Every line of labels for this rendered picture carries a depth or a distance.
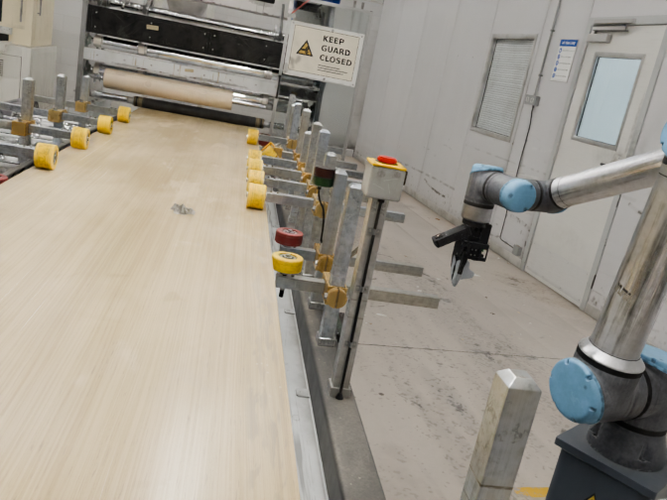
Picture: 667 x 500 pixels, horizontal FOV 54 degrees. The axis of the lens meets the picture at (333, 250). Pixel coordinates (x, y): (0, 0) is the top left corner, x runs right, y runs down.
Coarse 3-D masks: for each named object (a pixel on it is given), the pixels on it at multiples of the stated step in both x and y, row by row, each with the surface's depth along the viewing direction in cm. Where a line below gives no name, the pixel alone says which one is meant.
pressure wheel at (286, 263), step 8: (272, 256) 165; (280, 256) 165; (288, 256) 166; (296, 256) 168; (280, 264) 163; (288, 264) 163; (296, 264) 164; (280, 272) 164; (288, 272) 164; (296, 272) 165; (280, 296) 169
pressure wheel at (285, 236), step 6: (282, 228) 192; (288, 228) 193; (276, 234) 189; (282, 234) 187; (288, 234) 187; (294, 234) 188; (300, 234) 189; (276, 240) 189; (282, 240) 188; (288, 240) 187; (294, 240) 188; (300, 240) 189; (288, 246) 191; (294, 246) 188
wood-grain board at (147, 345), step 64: (128, 128) 326; (192, 128) 371; (0, 192) 175; (64, 192) 187; (128, 192) 201; (192, 192) 217; (0, 256) 131; (64, 256) 138; (128, 256) 146; (192, 256) 154; (256, 256) 164; (0, 320) 105; (64, 320) 109; (128, 320) 114; (192, 320) 119; (256, 320) 125; (0, 384) 88; (64, 384) 91; (128, 384) 94; (192, 384) 97; (256, 384) 101; (0, 448) 75; (64, 448) 77; (128, 448) 80; (192, 448) 82; (256, 448) 85
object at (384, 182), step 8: (368, 160) 132; (376, 160) 132; (368, 168) 131; (376, 168) 129; (384, 168) 129; (392, 168) 129; (400, 168) 129; (368, 176) 130; (376, 176) 129; (384, 176) 129; (392, 176) 129; (400, 176) 130; (368, 184) 129; (376, 184) 129; (384, 184) 130; (392, 184) 130; (400, 184) 130; (368, 192) 130; (376, 192) 130; (384, 192) 130; (392, 192) 130; (400, 192) 131; (384, 200) 132; (392, 200) 131
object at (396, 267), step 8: (280, 248) 191; (288, 248) 190; (296, 248) 192; (304, 248) 193; (304, 256) 192; (312, 256) 192; (352, 264) 194; (376, 264) 195; (384, 264) 196; (392, 264) 196; (400, 264) 196; (408, 264) 198; (416, 264) 200; (392, 272) 197; (400, 272) 197; (408, 272) 197; (416, 272) 198
